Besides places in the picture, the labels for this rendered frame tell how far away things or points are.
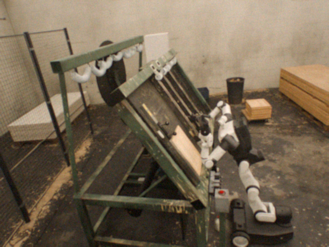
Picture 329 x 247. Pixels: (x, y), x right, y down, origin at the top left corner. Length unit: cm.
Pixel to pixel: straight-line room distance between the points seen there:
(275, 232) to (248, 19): 600
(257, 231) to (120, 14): 651
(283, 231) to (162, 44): 470
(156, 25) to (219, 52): 204
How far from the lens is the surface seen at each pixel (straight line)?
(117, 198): 261
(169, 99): 276
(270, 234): 306
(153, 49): 620
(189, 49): 759
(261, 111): 570
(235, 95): 690
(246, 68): 795
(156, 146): 203
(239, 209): 322
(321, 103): 574
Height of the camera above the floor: 242
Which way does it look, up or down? 24 degrees down
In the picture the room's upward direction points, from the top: 7 degrees counter-clockwise
